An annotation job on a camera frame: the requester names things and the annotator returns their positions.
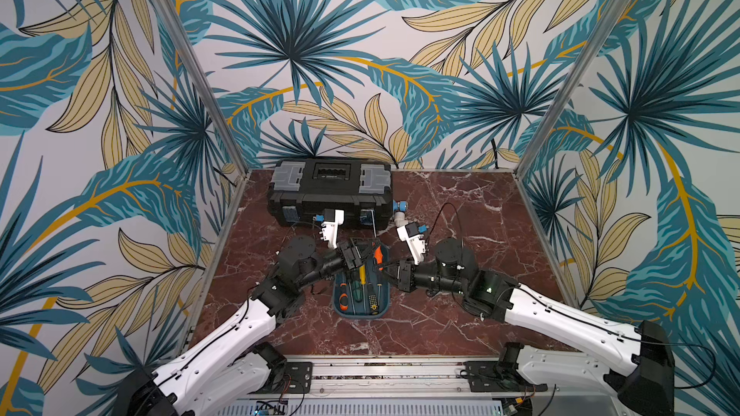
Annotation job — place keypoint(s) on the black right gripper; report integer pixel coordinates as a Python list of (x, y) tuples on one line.
[(405, 273)]

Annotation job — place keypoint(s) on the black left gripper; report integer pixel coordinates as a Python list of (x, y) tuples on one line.
[(351, 255)]

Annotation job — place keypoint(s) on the orange precision screwdriver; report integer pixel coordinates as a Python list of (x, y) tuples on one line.
[(377, 245)]

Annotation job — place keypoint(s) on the green-black handled screwdriver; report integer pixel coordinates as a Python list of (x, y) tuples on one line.
[(357, 293)]

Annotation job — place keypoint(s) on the orange-black stubby screwdriver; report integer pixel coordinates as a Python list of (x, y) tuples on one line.
[(343, 297)]

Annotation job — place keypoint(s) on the yellow-black dotted-grip screwdriver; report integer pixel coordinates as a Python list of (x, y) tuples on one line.
[(373, 300)]

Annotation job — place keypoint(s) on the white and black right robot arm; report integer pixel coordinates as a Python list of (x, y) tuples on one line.
[(635, 369)]

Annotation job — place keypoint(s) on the white pipe elbow fitting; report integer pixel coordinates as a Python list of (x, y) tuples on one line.
[(400, 219)]

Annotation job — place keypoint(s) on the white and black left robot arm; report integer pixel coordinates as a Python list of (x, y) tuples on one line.
[(233, 360)]

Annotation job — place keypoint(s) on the teal plastic storage tray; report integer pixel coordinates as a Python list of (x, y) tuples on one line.
[(381, 284)]

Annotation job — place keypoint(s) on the blue valve fitting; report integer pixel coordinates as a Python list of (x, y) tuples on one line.
[(400, 207)]

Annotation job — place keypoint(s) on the black plastic toolbox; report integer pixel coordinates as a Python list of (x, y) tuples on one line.
[(301, 190)]

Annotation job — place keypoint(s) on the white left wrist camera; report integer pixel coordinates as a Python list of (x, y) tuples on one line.
[(330, 221)]

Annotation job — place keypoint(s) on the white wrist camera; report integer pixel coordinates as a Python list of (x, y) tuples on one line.
[(330, 221), (414, 235)]

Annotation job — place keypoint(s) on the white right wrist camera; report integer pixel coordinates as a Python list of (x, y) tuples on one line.
[(414, 235)]

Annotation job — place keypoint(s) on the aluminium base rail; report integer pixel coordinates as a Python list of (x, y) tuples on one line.
[(381, 384)]

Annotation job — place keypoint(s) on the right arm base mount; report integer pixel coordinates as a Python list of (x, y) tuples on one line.
[(500, 375)]

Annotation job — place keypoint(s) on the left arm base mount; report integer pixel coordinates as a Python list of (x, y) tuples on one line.
[(270, 372)]

